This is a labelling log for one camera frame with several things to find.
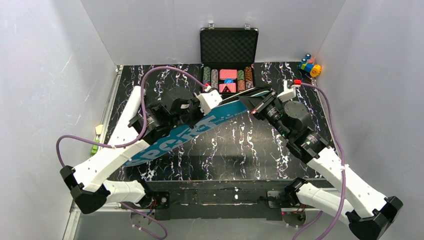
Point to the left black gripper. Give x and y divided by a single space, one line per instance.
191 111

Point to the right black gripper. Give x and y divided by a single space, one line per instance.
262 107

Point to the blue racket cover bag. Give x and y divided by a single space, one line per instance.
185 132

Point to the white shuttlecock tube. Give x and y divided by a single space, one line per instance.
127 112

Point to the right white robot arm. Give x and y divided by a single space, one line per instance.
367 212

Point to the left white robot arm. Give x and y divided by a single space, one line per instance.
88 181

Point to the black poker chip case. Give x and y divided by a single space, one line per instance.
227 55

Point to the colourful toy block train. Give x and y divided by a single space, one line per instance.
308 65

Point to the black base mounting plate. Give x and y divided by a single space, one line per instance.
218 199

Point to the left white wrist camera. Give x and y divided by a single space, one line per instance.
209 99

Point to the green clip on rail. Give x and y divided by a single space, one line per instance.
94 150

